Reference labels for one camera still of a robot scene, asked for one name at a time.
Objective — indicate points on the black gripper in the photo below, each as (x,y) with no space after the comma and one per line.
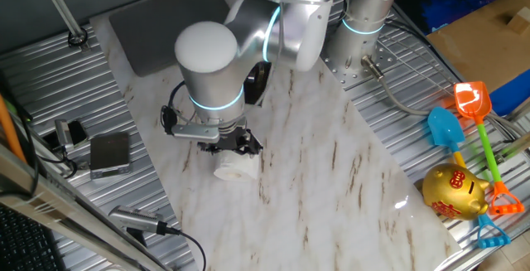
(232,138)

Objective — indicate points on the wooden block on cardboard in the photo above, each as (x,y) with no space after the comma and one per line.
(519,20)

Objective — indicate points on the silver digital scale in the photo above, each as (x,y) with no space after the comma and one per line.
(109,153)

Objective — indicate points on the orange pole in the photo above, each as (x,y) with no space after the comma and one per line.
(9,130)

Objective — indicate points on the silver camera on mount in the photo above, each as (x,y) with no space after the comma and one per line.
(132,218)

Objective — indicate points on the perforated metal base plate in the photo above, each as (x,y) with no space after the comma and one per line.
(331,68)

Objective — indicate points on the brown cardboard box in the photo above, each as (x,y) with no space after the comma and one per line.
(476,47)

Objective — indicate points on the grey fabric sleeve pad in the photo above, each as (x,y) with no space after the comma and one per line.
(145,35)

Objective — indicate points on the blue bag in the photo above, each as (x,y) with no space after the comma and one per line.
(511,95)

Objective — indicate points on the white toilet paper roll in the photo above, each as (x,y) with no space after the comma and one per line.
(236,167)

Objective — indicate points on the orange green toy shovel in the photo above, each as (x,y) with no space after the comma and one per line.
(472,99)

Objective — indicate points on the blue toy shovel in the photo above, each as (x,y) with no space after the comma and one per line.
(445,130)

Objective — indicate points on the slanted metal pole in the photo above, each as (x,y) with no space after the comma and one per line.
(62,10)

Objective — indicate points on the aluminium frame bar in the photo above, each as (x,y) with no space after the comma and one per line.
(41,196)

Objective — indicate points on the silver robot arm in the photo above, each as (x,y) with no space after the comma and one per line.
(215,80)

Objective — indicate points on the marble pattern board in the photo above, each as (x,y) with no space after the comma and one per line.
(310,159)

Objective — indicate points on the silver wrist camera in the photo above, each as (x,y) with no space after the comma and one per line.
(194,132)

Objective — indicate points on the golden piggy bank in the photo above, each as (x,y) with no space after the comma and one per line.
(451,192)

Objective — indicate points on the blue fuzzy fabric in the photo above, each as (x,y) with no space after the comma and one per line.
(455,6)

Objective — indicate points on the black keyboard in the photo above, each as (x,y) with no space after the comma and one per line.
(25,242)

